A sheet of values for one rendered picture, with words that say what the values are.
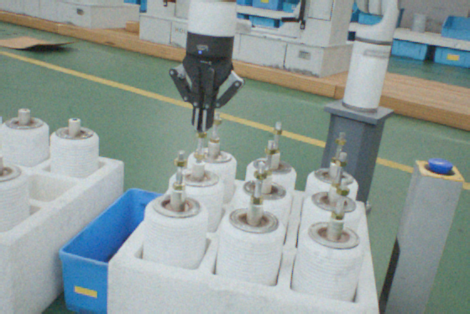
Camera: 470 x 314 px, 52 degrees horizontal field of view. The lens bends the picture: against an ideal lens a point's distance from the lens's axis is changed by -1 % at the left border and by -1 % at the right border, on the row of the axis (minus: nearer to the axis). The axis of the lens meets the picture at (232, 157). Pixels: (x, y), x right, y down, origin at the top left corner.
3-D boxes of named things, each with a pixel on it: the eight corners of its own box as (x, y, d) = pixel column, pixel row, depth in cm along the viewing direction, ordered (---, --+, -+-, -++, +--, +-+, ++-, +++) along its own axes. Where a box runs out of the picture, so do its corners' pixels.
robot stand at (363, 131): (325, 194, 148) (343, 97, 138) (371, 209, 141) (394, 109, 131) (305, 209, 137) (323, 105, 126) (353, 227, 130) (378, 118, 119)
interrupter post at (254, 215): (264, 223, 73) (268, 203, 72) (254, 228, 71) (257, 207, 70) (252, 217, 74) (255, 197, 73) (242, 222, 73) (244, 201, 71)
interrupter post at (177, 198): (169, 211, 73) (170, 191, 72) (169, 204, 75) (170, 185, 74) (185, 212, 73) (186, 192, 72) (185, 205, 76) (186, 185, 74)
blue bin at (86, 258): (128, 233, 114) (130, 186, 110) (172, 243, 112) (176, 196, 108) (56, 310, 86) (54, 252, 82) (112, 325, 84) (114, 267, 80)
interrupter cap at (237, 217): (289, 225, 73) (289, 221, 73) (257, 241, 68) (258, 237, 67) (250, 206, 78) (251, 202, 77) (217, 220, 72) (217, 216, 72)
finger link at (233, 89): (237, 79, 76) (210, 101, 79) (244, 88, 76) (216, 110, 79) (242, 76, 78) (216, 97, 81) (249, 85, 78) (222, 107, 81)
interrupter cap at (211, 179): (185, 168, 90) (185, 164, 89) (224, 177, 88) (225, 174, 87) (168, 182, 83) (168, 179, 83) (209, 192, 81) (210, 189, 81)
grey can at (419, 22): (411, 31, 524) (415, 13, 518) (426, 33, 517) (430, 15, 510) (408, 31, 512) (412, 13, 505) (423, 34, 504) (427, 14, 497)
